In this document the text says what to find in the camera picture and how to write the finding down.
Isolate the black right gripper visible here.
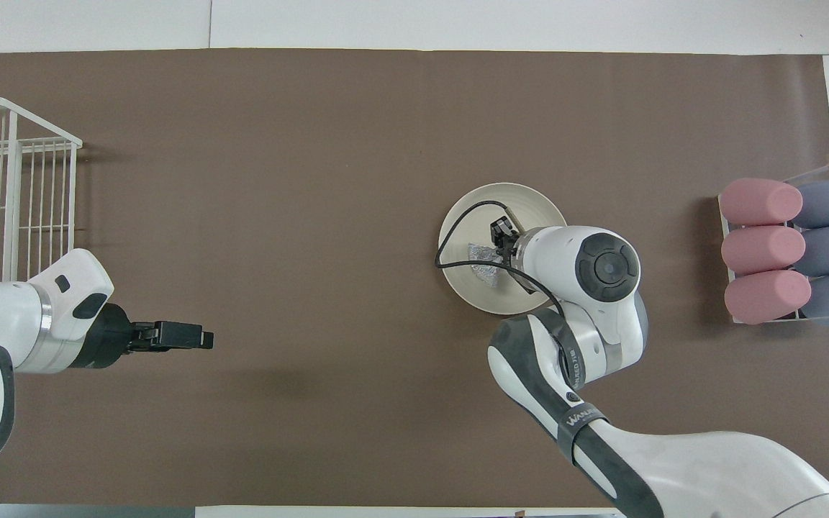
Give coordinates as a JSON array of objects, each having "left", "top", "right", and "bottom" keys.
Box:
[{"left": 491, "top": 215, "right": 524, "bottom": 262}]

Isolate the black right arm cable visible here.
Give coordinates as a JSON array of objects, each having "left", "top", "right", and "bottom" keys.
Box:
[{"left": 434, "top": 200, "right": 568, "bottom": 319}]

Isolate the silver mesh sponge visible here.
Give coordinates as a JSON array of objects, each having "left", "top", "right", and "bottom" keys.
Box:
[{"left": 466, "top": 242, "right": 510, "bottom": 289}]

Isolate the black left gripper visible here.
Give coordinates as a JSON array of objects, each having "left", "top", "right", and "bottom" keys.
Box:
[{"left": 71, "top": 303, "right": 214, "bottom": 370}]

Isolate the brown table mat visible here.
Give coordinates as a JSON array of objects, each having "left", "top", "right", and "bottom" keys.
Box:
[{"left": 0, "top": 48, "right": 829, "bottom": 508}]

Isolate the pink cup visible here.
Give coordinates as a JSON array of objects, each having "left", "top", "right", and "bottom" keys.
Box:
[
  {"left": 721, "top": 225, "right": 807, "bottom": 276},
  {"left": 724, "top": 270, "right": 812, "bottom": 325},
  {"left": 719, "top": 178, "right": 804, "bottom": 226}
]

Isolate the cream round plate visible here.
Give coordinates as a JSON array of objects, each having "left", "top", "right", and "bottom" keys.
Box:
[{"left": 438, "top": 182, "right": 573, "bottom": 316}]

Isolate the white wire dish rack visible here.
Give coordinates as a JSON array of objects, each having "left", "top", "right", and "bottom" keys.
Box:
[{"left": 0, "top": 96, "right": 83, "bottom": 283}]

